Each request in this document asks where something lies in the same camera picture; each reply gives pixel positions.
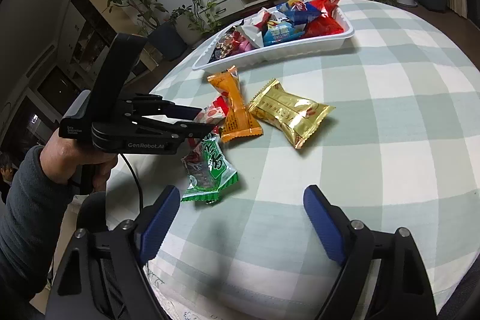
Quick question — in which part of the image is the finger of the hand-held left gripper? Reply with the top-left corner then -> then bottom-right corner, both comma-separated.
127,115 -> 224,141
124,93 -> 205,122

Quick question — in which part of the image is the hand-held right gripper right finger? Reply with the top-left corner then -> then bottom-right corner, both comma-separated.
303,185 -> 437,320

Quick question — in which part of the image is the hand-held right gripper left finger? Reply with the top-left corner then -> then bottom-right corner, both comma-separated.
45,185 -> 181,320

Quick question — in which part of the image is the peach print snack packet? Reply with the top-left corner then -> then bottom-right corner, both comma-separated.
193,97 -> 229,126

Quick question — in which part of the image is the black snack packet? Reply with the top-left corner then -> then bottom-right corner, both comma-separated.
208,35 -> 233,62

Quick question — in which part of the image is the white and red snack packet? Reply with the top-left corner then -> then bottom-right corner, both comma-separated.
234,7 -> 272,49

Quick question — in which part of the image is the light blue snack packet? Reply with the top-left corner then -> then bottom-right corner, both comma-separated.
262,22 -> 304,47

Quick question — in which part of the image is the cartoon print snack packet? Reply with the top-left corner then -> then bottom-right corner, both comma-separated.
268,10 -> 291,26

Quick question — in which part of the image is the white plastic tray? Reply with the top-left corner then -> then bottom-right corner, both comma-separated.
192,0 -> 355,72

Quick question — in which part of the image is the person's left forearm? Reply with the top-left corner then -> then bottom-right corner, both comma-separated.
0,145 -> 76,313

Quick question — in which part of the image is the person's left hand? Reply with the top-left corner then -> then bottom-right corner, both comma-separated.
39,127 -> 117,193

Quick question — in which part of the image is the green snack packet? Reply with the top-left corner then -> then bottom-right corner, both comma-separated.
181,134 -> 239,204

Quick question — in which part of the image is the orange snack packet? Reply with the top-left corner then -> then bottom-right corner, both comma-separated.
207,66 -> 264,144

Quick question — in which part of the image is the wooden display cabinet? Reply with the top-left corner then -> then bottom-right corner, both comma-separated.
26,0 -> 151,118

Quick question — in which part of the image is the leafy plant in dark pot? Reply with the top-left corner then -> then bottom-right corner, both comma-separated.
103,0 -> 188,60

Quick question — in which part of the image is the pink snack packet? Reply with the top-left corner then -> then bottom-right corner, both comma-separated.
232,37 -> 256,52

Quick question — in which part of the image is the gold snack packet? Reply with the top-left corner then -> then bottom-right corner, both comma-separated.
248,78 -> 336,150

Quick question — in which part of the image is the green checked tablecloth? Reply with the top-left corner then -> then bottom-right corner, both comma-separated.
105,0 -> 480,320

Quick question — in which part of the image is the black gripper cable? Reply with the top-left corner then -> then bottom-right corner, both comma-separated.
119,154 -> 145,219

